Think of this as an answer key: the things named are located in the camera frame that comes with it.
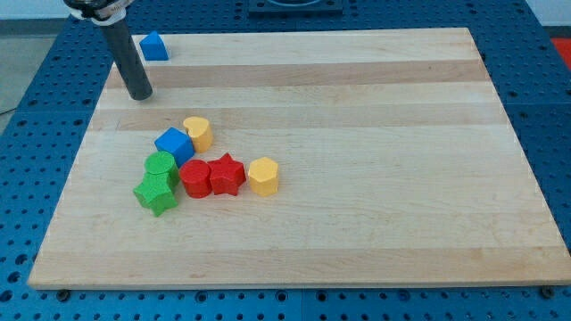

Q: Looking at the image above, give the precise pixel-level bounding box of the red star block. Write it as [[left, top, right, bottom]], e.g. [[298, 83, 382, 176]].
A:
[[207, 152, 246, 196]]

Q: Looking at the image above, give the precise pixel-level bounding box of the yellow heart block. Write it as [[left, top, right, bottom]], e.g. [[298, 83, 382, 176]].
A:
[[183, 116, 214, 153]]

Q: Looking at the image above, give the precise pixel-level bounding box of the green star block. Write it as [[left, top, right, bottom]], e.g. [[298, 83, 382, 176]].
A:
[[133, 173, 178, 217]]

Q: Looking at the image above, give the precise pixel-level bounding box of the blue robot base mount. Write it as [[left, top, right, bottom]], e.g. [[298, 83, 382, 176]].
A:
[[248, 0, 344, 16]]

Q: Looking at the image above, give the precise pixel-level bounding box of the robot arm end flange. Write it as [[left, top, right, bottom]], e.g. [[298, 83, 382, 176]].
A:
[[63, 0, 134, 21]]

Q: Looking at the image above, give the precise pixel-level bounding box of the blue triangular block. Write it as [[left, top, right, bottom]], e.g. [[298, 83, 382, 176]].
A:
[[139, 30, 169, 61]]

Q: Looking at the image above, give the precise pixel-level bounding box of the wooden board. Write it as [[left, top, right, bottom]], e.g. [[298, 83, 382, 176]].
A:
[[29, 28, 570, 290]]

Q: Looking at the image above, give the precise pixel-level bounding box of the blue cube block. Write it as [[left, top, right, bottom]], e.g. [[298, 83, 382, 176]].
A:
[[154, 128, 194, 168]]

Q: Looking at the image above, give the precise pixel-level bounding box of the green cylinder block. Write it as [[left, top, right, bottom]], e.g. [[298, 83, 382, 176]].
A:
[[144, 151, 179, 188]]

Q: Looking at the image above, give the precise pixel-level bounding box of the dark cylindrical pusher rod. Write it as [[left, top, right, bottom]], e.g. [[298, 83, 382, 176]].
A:
[[101, 20, 153, 101]]

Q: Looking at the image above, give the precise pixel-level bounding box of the red cylinder block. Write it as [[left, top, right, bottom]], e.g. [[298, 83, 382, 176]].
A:
[[179, 160, 212, 199]]

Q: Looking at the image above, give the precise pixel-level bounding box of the yellow hexagon block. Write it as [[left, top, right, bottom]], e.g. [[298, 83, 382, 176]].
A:
[[248, 157, 279, 197]]

